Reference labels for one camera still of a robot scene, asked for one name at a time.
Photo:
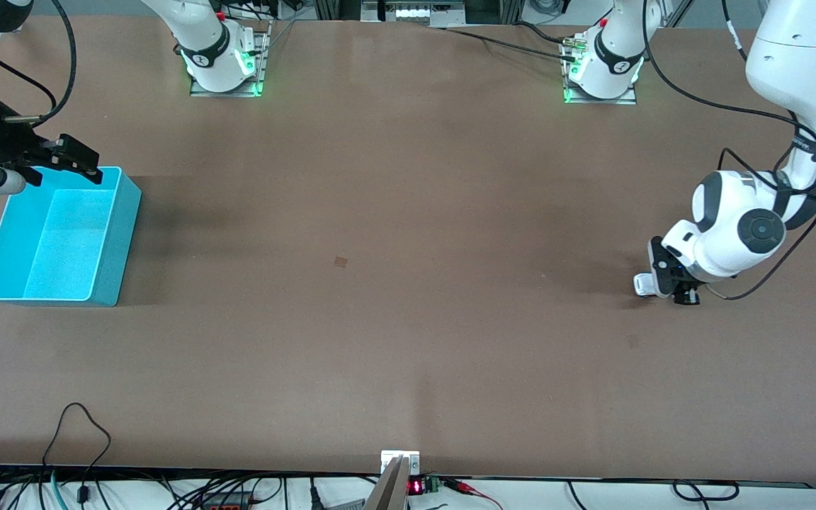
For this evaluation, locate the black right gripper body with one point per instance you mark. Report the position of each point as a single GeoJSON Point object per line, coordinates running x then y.
{"type": "Point", "coordinates": [6, 140]}

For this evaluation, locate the white jeep toy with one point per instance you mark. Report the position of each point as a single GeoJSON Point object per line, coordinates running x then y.
{"type": "Point", "coordinates": [642, 285]}

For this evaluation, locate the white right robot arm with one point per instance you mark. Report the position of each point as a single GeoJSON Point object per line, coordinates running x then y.
{"type": "Point", "coordinates": [202, 42]}

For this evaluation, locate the cyan plastic bin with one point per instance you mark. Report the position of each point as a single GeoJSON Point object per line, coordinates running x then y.
{"type": "Point", "coordinates": [61, 276]}

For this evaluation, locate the red digit display module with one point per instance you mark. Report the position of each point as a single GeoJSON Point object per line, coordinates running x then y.
{"type": "Point", "coordinates": [416, 486]}

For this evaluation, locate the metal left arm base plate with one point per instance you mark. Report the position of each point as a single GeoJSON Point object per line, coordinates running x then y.
{"type": "Point", "coordinates": [599, 101]}

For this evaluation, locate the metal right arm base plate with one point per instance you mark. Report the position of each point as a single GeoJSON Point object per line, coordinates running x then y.
{"type": "Point", "coordinates": [263, 57]}

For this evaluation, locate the grey metal camera mount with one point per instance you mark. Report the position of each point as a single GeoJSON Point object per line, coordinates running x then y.
{"type": "Point", "coordinates": [390, 489]}

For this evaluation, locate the aluminium frame with white device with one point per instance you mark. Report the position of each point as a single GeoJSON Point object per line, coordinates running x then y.
{"type": "Point", "coordinates": [415, 10]}

